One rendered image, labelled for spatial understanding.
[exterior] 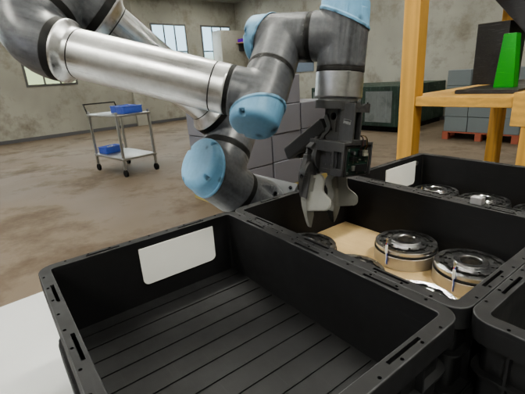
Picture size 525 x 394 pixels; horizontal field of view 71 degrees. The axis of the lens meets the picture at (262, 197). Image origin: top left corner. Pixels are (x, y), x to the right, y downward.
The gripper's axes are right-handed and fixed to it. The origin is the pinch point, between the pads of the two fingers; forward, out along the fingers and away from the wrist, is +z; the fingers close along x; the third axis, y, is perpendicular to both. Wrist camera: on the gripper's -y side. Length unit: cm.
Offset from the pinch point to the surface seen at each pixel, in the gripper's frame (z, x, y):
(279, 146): 16, 172, -214
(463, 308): -0.9, -12.4, 30.7
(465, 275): 3.9, 6.6, 23.0
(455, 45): -153, 746, -354
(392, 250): 3.6, 5.5, 11.8
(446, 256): 3.2, 9.5, 18.8
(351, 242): 6.4, 8.7, 0.9
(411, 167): -5.0, 40.2, -6.9
